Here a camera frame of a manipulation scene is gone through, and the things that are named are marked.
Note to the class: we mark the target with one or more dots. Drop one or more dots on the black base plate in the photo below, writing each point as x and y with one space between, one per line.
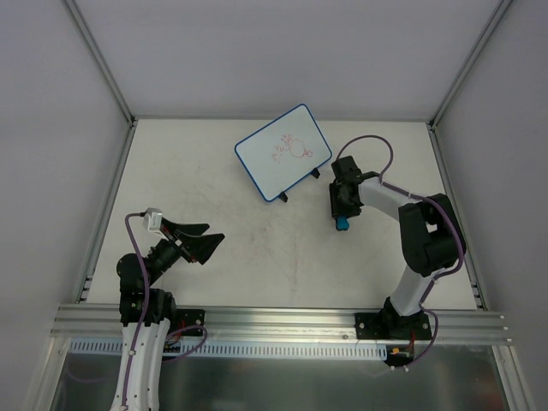
184 318
384 326

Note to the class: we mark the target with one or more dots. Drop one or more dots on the white slotted cable duct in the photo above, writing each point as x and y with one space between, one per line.
251 350

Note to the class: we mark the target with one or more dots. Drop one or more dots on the left aluminium frame post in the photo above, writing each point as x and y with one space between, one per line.
92 46

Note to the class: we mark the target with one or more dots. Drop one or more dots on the blue whiteboard eraser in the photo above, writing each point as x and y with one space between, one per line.
342 223

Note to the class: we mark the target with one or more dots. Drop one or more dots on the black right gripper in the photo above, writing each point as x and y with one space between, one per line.
340 199

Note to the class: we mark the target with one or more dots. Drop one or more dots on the aluminium front rail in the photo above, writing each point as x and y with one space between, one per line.
290 325

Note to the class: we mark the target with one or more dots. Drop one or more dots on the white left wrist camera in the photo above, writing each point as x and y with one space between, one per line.
152 220

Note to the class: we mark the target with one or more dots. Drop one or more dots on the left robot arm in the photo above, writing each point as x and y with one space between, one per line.
148 316

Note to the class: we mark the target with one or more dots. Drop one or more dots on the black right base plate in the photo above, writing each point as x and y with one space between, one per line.
384 326

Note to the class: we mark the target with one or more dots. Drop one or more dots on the right aluminium frame post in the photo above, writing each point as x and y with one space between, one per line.
493 22

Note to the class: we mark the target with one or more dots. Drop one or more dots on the blue framed whiteboard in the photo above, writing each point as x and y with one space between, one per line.
283 152

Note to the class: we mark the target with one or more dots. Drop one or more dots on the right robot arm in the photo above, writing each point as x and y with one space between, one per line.
431 240

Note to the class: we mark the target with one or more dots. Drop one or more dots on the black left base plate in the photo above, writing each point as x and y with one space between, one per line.
184 318

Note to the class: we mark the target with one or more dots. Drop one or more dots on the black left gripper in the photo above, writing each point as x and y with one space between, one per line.
183 247

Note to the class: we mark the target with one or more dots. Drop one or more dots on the aluminium frame post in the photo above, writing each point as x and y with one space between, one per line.
493 22
92 46

